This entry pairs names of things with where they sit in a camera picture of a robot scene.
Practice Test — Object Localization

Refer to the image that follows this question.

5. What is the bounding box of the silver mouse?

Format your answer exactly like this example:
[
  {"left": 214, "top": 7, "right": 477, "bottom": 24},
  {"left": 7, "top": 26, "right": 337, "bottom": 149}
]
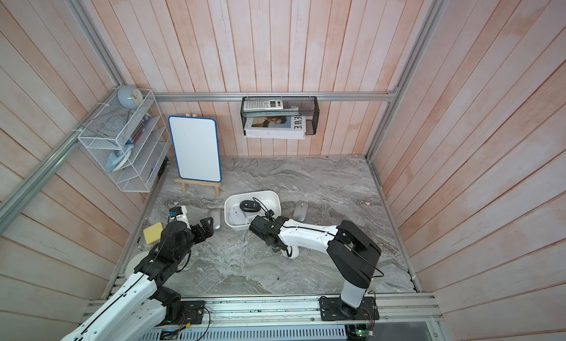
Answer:
[
  {"left": 209, "top": 208, "right": 222, "bottom": 230},
  {"left": 293, "top": 201, "right": 309, "bottom": 223}
]

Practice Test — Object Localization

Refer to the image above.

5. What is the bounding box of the white storage box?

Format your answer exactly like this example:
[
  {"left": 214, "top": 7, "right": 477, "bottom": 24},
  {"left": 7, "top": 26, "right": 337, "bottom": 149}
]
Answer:
[{"left": 224, "top": 191, "right": 282, "bottom": 230}]

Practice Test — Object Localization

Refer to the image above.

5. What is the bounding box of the white mouse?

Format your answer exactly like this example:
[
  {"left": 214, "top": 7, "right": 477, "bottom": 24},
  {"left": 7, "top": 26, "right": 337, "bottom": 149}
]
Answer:
[
  {"left": 283, "top": 246, "right": 299, "bottom": 259},
  {"left": 228, "top": 206, "right": 247, "bottom": 226}
]

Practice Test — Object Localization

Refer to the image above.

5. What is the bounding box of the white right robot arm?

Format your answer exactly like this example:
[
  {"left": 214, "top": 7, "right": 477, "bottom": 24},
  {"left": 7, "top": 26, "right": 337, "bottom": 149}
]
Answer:
[{"left": 249, "top": 217, "right": 382, "bottom": 309}]

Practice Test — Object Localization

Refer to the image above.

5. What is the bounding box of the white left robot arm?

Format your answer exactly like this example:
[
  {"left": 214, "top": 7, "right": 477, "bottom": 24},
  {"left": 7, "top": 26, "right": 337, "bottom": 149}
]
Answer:
[{"left": 63, "top": 217, "right": 215, "bottom": 340}]

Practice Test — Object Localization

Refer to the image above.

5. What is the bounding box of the black mouse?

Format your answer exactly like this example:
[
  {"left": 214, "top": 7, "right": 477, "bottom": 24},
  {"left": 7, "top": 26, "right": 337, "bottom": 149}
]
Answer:
[{"left": 239, "top": 200, "right": 262, "bottom": 213}]

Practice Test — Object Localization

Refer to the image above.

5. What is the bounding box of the white mouse in box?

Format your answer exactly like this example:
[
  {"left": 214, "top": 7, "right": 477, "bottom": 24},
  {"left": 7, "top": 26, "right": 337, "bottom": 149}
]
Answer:
[{"left": 228, "top": 206, "right": 247, "bottom": 226}]

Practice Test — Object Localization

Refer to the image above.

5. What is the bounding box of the yellow sticky note pad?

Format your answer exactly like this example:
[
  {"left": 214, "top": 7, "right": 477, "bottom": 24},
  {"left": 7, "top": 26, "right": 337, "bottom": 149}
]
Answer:
[{"left": 142, "top": 222, "right": 164, "bottom": 245}]

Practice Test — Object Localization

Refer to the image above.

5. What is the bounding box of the wooden easel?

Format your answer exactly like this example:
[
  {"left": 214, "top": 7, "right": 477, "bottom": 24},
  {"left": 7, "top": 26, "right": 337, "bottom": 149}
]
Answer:
[{"left": 174, "top": 113, "right": 222, "bottom": 198}]

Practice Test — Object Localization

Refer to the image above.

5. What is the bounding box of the white tape roll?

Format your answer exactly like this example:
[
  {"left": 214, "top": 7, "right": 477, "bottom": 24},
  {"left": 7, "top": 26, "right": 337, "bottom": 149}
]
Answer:
[{"left": 125, "top": 252, "right": 147, "bottom": 278}]

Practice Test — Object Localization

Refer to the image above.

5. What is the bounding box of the white magazine book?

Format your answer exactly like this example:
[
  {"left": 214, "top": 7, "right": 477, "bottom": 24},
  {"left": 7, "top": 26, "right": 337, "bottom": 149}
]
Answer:
[{"left": 244, "top": 116, "right": 307, "bottom": 140}]

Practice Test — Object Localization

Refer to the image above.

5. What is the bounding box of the green thin book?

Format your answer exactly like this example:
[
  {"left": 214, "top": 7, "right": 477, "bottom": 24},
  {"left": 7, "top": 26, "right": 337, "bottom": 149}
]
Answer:
[{"left": 242, "top": 107, "right": 301, "bottom": 118}]

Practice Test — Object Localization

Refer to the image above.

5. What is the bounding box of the white calculator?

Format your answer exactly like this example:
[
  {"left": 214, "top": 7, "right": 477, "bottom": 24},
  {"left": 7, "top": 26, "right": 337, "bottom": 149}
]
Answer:
[{"left": 243, "top": 98, "right": 284, "bottom": 113}]

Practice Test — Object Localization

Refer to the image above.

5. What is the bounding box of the white board blue frame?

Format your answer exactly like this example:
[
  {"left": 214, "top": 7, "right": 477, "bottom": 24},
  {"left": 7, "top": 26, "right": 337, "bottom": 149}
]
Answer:
[{"left": 167, "top": 115, "right": 223, "bottom": 183}]

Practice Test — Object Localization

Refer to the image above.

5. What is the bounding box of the white wire shelf rack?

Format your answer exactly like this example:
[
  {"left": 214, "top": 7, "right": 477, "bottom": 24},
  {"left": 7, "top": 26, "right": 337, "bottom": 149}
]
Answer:
[{"left": 78, "top": 88, "right": 172, "bottom": 193}]

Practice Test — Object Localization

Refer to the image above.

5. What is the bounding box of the black mesh wall basket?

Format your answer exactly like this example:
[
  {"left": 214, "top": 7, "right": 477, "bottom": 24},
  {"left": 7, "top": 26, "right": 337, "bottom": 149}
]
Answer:
[{"left": 240, "top": 93, "right": 320, "bottom": 136}]

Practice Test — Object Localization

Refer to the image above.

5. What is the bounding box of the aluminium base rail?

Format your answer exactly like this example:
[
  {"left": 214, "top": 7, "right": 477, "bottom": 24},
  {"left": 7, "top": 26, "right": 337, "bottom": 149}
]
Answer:
[{"left": 65, "top": 293, "right": 442, "bottom": 340}]

